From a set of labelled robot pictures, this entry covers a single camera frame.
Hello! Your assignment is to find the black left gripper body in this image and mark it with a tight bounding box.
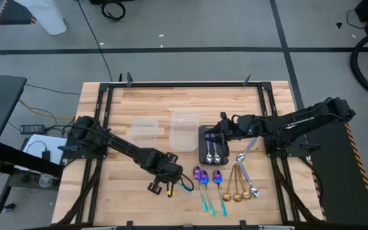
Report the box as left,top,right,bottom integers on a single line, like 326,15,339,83
157,161,184,186

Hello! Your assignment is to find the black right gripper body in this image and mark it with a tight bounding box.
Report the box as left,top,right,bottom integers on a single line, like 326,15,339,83
218,111,248,157

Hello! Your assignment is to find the silver spoon lavender handle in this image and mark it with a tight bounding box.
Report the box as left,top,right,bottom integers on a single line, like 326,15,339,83
236,137,258,164
237,163,261,198
212,135,222,165
204,134,213,164

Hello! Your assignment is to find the dark grey plastic bin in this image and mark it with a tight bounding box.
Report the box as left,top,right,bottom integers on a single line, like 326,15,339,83
198,125,230,166

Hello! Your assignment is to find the gold spoon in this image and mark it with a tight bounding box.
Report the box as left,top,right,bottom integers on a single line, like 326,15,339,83
233,163,243,203
222,164,236,203
236,164,252,201

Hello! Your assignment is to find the large clear plastic bin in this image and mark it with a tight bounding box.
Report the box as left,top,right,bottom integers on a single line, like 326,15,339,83
169,111,201,153

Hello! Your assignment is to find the small clear plastic bin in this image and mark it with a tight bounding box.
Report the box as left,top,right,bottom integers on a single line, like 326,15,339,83
130,117,159,148

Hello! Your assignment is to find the white box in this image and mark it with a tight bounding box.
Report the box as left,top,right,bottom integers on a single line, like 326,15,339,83
22,134,68,165

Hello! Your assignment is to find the clear plastic cup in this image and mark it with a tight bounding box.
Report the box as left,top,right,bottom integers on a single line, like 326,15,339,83
38,174,56,188

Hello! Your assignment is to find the large black hazard-striped mat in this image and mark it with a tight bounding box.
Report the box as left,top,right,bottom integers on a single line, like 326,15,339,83
305,113,368,226

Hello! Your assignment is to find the black power adapter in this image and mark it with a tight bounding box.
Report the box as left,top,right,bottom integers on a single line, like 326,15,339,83
20,124,46,135

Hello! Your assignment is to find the white plastic sack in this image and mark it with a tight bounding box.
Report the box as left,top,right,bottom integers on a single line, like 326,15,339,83
13,0,67,36

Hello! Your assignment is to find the small black hazard-striped mat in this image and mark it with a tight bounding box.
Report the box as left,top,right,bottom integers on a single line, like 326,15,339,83
0,0,37,26

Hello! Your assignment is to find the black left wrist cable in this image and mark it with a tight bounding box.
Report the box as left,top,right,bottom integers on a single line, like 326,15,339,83
166,172,195,197

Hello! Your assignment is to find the black aluminium frame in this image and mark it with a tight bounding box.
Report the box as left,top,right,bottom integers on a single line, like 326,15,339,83
52,72,325,230

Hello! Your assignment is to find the yellow cable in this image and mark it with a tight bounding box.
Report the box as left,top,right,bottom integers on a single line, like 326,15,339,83
18,98,76,121

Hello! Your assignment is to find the long black floor cable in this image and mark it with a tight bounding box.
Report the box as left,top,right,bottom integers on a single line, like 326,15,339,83
76,0,114,82

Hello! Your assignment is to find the coiled black cable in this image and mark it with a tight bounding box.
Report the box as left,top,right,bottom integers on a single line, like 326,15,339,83
100,0,127,22

